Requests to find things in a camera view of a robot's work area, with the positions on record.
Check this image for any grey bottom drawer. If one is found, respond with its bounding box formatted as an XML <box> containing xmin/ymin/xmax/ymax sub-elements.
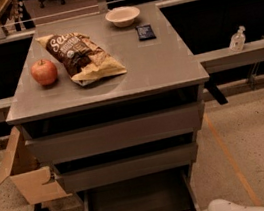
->
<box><xmin>83</xmin><ymin>168</ymin><xmax>200</xmax><ymax>211</ymax></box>

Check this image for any grey drawer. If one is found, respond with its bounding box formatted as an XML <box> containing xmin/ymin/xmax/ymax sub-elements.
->
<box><xmin>25</xmin><ymin>101</ymin><xmax>204</xmax><ymax>163</ymax></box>
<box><xmin>57</xmin><ymin>142</ymin><xmax>197</xmax><ymax>193</ymax></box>
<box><xmin>83</xmin><ymin>168</ymin><xmax>200</xmax><ymax>211</ymax></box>

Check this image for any grey top drawer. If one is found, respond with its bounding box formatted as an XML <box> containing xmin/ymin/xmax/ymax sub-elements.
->
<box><xmin>25</xmin><ymin>101</ymin><xmax>204</xmax><ymax>163</ymax></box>

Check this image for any grey middle drawer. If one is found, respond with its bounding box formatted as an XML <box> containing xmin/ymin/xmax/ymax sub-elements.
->
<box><xmin>57</xmin><ymin>142</ymin><xmax>197</xmax><ymax>193</ymax></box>

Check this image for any grey drawer cabinet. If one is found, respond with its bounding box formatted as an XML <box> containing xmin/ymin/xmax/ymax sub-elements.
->
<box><xmin>7</xmin><ymin>4</ymin><xmax>208</xmax><ymax>181</ymax></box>

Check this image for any open cardboard box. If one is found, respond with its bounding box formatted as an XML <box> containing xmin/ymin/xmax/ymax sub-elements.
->
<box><xmin>0</xmin><ymin>127</ymin><xmax>69</xmax><ymax>205</ymax></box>

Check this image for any brown chip bag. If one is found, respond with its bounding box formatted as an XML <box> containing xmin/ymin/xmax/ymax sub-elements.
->
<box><xmin>36</xmin><ymin>32</ymin><xmax>127</xmax><ymax>87</ymax></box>

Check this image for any clear sanitizer pump bottle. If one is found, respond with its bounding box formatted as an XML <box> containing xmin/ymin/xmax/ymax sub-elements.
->
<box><xmin>229</xmin><ymin>25</ymin><xmax>246</xmax><ymax>52</ymax></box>

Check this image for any dark blue snack packet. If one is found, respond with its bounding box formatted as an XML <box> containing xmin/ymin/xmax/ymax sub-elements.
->
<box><xmin>136</xmin><ymin>24</ymin><xmax>156</xmax><ymax>41</ymax></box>

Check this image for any grey right side counter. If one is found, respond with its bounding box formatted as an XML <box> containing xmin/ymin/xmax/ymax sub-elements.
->
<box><xmin>157</xmin><ymin>0</ymin><xmax>264</xmax><ymax>73</ymax></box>

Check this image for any red apple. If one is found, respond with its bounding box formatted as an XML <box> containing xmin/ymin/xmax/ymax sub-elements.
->
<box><xmin>30</xmin><ymin>59</ymin><xmax>58</xmax><ymax>86</ymax></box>

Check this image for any white paper bowl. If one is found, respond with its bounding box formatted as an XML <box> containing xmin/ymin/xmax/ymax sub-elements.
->
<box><xmin>105</xmin><ymin>6</ymin><xmax>140</xmax><ymax>28</ymax></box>

